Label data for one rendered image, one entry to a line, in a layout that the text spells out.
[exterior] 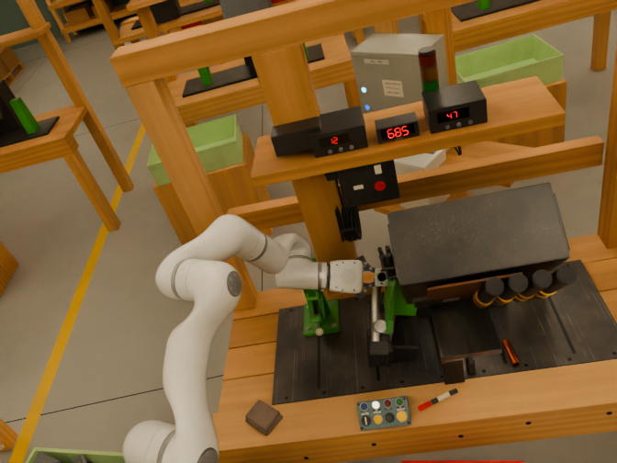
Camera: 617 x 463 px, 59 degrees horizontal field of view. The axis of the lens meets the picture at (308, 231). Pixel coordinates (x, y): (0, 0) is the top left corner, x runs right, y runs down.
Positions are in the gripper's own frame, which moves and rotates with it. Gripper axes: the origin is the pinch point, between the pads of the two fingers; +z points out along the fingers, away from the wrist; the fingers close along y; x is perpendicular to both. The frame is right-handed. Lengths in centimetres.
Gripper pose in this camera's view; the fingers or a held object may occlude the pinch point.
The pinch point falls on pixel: (378, 276)
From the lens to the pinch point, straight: 168.8
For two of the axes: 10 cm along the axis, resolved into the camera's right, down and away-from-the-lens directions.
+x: 0.0, 1.1, 9.9
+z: 10.0, 0.2, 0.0
